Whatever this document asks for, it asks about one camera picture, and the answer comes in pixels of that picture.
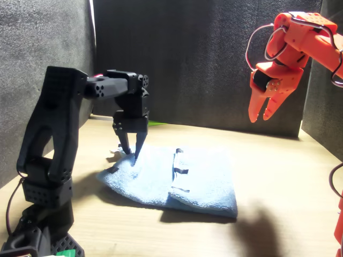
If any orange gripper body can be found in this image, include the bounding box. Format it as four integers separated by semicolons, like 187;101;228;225
249;62;305;102

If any dark grey foam panel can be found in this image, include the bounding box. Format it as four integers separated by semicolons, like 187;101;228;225
92;0;324;139
301;0;343;161
0;0;96;188

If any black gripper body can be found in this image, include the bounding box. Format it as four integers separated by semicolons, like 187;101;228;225
113;97;150;135

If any light blue towel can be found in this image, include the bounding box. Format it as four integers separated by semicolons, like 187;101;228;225
95;144;238;219

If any orange gripper servo wire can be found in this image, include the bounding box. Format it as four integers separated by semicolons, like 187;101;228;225
245;22;285;72

